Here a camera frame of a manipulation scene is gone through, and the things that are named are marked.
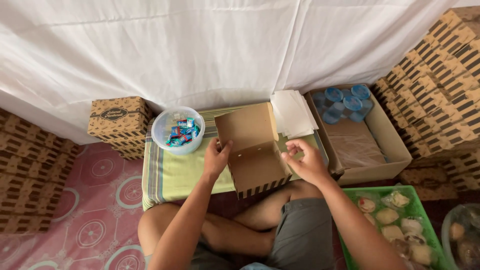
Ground person's left hand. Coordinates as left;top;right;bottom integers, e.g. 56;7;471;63
202;137;234;181

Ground person's right hand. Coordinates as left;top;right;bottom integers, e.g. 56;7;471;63
281;139;332;185

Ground brown cardboard box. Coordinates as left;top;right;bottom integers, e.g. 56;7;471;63
214;102;293;200

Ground green striped table cloth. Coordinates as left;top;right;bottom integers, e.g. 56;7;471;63
142;105;331;211

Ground heap of blue wrapped candies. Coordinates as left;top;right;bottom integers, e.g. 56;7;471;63
165;117;201;148

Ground stack of white paper sheets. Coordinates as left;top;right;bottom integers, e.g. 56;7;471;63
270;89;319;139

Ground clear plastic bowl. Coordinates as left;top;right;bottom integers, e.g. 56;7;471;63
151;106;206;156

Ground grey shorts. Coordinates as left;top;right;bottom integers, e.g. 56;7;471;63
189;197;338;270

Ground person's bare legs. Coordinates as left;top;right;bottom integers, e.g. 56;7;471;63
137;180;327;263

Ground group of blue-lidded water cups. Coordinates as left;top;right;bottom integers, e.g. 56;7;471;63
312;84;374;125

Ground large plain cardboard carton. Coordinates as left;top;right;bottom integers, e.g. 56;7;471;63
304;83;413;186

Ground heap of wrapped snacks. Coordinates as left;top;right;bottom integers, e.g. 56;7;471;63
354;190;437;269

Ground small stack of printed boxes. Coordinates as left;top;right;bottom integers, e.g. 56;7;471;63
87;96;152;161

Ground white fabric curtain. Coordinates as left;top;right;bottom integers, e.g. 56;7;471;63
0;0;480;145

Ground green plastic tray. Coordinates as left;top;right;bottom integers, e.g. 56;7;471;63
337;185;449;270

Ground pink patterned floor mat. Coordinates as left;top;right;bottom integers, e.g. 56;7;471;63
0;142;151;270

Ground clear plastic bag of snacks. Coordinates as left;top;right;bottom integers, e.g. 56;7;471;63
441;203;480;270

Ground low heap of printed boxes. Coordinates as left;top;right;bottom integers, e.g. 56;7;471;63
0;108;80;235

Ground tall wall of printed boxes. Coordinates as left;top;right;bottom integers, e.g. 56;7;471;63
369;5;480;201

